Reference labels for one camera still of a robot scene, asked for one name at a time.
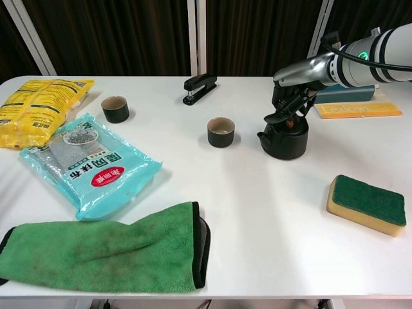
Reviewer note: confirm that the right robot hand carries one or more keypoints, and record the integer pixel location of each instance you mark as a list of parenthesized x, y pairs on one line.
[(305, 72)]

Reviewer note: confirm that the black teapot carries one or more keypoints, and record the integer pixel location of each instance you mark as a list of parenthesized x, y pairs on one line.
[(286, 145)]

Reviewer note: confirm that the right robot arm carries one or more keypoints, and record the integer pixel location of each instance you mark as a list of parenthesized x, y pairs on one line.
[(386, 48)]

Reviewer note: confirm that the dark cup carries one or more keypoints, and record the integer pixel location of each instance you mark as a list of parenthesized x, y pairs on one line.
[(115, 114), (220, 138)]

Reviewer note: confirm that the teal oblong case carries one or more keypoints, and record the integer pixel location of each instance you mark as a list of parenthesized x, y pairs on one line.
[(347, 95)]

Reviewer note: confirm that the yellow Lexicon box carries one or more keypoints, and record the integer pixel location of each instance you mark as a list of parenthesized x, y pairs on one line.
[(357, 110)]

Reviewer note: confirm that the black stapler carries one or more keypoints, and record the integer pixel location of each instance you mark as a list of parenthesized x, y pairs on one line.
[(199, 84)]

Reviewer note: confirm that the green yellow sponge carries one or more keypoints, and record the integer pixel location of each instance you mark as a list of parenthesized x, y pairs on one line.
[(367, 202)]

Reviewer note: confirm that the light blue cloth package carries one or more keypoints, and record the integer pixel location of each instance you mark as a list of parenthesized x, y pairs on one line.
[(93, 170)]

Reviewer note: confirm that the yellow snack bag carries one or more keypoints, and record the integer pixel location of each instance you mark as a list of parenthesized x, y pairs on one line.
[(35, 109)]

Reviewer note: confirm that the green microfiber cloth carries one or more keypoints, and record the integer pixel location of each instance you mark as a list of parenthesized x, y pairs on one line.
[(96, 254)]

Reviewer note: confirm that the white partition post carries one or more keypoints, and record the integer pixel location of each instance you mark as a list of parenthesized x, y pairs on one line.
[(323, 19), (32, 38), (193, 38)]

